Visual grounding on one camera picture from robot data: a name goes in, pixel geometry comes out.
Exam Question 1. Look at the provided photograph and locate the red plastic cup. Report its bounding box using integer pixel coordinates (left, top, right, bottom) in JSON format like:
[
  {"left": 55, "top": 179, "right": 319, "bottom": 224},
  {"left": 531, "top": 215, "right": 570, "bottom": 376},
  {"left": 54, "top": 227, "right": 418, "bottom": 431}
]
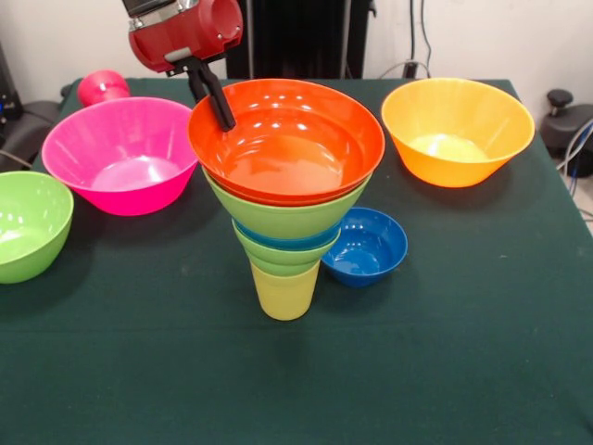
[{"left": 76, "top": 69, "right": 132, "bottom": 108}]

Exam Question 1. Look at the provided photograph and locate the large pink plastic bowl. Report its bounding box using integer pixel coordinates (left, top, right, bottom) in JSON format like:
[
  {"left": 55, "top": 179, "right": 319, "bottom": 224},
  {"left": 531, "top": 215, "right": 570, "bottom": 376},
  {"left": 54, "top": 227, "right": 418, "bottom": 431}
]
[{"left": 41, "top": 95, "right": 199, "bottom": 217}]

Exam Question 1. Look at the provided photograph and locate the red-orange plastic bowl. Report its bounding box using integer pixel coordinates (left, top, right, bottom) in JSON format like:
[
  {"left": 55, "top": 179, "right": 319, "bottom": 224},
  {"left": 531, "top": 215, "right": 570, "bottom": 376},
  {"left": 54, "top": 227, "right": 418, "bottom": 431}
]
[{"left": 186, "top": 78, "right": 386, "bottom": 208}]

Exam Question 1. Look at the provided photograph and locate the yellow plastic cup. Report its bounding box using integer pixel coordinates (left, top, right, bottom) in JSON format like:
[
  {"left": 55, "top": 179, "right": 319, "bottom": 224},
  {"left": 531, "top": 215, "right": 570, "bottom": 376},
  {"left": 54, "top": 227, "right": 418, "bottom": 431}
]
[{"left": 249, "top": 261, "right": 322, "bottom": 322}]

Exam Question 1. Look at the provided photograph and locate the large green plastic bowl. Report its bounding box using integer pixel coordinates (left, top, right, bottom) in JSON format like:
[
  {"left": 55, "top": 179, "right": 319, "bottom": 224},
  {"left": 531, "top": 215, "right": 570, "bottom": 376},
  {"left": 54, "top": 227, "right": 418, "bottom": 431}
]
[
  {"left": 202, "top": 167, "right": 372, "bottom": 241},
  {"left": 0, "top": 171, "right": 75, "bottom": 286}
]

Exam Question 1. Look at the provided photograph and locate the black computer tower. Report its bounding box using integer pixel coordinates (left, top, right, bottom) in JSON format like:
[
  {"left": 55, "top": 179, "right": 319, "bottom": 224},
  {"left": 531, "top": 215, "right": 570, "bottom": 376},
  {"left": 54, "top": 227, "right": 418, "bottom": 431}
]
[{"left": 0, "top": 41, "right": 23, "bottom": 122}]

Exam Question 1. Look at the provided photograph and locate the dark blue plastic bowl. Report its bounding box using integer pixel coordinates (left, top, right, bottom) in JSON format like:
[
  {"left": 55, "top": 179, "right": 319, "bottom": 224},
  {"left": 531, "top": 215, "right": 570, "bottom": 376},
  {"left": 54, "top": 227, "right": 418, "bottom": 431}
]
[{"left": 322, "top": 207, "right": 410, "bottom": 287}]

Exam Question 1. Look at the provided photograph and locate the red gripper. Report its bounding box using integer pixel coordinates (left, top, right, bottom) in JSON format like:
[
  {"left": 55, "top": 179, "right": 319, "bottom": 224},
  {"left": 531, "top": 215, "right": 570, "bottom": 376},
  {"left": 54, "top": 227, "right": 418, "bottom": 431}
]
[{"left": 128, "top": 0, "right": 245, "bottom": 133}]

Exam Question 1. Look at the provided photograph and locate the light blue plastic bowl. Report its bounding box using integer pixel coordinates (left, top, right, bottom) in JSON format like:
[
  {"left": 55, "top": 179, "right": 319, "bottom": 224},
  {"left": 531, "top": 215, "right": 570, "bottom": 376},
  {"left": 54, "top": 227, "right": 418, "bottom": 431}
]
[{"left": 233, "top": 221, "right": 342, "bottom": 251}]

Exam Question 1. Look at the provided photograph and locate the dark green tablecloth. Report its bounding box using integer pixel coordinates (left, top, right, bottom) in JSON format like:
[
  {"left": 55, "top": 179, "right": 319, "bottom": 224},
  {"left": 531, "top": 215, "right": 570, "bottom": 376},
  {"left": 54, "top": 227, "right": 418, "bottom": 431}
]
[{"left": 0, "top": 76, "right": 593, "bottom": 445}]

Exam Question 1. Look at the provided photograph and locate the large orange plastic bowl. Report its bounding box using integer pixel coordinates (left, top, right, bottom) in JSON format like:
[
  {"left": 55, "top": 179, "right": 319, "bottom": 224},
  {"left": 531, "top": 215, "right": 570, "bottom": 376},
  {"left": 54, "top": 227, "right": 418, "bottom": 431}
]
[{"left": 380, "top": 77, "right": 536, "bottom": 189}]

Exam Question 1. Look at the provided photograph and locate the black wall cable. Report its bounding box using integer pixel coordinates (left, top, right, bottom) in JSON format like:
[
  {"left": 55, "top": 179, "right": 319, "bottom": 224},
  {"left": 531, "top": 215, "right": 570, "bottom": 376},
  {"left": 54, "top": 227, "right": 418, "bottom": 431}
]
[{"left": 410, "top": 0, "right": 433, "bottom": 66}]

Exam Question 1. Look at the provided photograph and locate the light blue cable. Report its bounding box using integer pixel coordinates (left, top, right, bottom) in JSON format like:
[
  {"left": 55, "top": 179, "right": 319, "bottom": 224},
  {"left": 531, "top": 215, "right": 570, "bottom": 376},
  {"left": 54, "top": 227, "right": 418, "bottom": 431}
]
[{"left": 555, "top": 118, "right": 593, "bottom": 198}]

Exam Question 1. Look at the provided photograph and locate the small green plastic bowl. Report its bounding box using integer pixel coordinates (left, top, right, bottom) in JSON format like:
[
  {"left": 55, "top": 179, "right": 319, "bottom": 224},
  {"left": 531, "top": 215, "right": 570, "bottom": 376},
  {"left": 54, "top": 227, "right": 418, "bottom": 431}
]
[{"left": 231, "top": 222, "right": 342, "bottom": 278}]

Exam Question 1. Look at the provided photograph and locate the grey cable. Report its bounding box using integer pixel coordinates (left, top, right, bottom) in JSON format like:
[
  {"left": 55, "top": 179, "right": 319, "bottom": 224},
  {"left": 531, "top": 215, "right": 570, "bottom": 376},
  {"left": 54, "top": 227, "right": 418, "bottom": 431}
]
[{"left": 0, "top": 148, "right": 32, "bottom": 169}]

